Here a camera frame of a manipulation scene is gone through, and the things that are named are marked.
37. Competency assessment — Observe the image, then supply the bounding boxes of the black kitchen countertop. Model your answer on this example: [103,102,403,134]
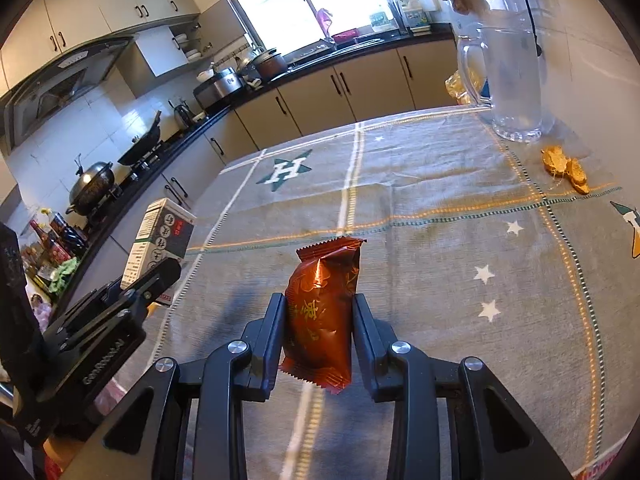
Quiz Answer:
[60,22,456,306]

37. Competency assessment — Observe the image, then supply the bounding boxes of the steel kettle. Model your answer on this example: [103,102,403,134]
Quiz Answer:
[170,101,196,129]

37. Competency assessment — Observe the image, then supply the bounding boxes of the black gas stove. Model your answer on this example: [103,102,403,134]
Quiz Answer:
[75,140,171,226]

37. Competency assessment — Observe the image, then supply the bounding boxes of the beige lower kitchen cabinets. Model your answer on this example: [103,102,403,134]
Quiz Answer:
[65,40,462,311]

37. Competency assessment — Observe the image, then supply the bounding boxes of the beige kitchen cabinets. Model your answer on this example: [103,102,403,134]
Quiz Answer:
[65,40,462,311]
[0,0,246,97]

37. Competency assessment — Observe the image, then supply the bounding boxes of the black power cable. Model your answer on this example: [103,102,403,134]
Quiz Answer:
[517,0,544,57]

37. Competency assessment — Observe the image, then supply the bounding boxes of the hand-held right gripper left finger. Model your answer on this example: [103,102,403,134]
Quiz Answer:
[57,292,287,480]

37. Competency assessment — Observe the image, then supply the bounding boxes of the beige upper kitchen cabinets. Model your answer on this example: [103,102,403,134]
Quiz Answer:
[0,0,246,97]

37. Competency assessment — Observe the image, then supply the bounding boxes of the steel pot lid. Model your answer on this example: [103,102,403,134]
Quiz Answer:
[235,50,266,74]

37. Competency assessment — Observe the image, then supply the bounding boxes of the yellow plastic bag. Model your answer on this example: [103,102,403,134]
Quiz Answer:
[445,70,488,107]

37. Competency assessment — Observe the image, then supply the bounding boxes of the black frying wok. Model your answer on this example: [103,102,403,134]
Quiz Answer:
[117,110,164,167]

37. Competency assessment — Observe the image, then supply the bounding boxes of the grey printed tablecloth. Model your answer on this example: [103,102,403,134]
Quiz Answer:
[145,105,640,480]

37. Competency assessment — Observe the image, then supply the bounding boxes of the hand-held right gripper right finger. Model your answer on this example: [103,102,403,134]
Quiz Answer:
[352,294,576,480]

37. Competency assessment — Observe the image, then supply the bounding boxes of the steel wok with lid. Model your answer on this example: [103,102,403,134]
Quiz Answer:
[65,155,117,217]

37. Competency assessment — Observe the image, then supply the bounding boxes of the brown cooking pot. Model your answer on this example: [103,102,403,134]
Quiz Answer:
[252,49,289,81]

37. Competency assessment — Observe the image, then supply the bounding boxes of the white green carton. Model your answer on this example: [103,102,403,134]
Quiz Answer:
[402,7,431,36]

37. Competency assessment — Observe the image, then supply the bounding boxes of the cluster of sauce bottles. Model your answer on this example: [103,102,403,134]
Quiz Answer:
[27,210,89,267]

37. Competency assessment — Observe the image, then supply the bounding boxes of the kitchen window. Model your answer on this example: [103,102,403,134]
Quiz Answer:
[215,0,402,57]

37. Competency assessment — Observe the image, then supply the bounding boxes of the brown red snack packet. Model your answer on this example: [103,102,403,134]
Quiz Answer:
[279,237,368,395]

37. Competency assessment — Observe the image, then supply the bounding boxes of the green white medicine box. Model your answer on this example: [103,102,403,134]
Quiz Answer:
[121,198,197,306]

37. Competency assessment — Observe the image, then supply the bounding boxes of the steel sink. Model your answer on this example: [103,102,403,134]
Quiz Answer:
[287,40,381,66]

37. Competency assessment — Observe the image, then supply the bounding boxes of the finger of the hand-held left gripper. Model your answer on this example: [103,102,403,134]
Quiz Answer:
[121,257,182,312]

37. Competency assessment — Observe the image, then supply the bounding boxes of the range hood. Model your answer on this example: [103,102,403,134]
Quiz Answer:
[2,35,137,149]

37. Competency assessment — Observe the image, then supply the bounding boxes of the silver electric cooker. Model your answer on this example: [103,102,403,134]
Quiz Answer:
[194,66,246,112]

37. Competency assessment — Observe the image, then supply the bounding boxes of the orange peel piece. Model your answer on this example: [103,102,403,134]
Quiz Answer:
[565,157,591,195]
[542,146,571,177]

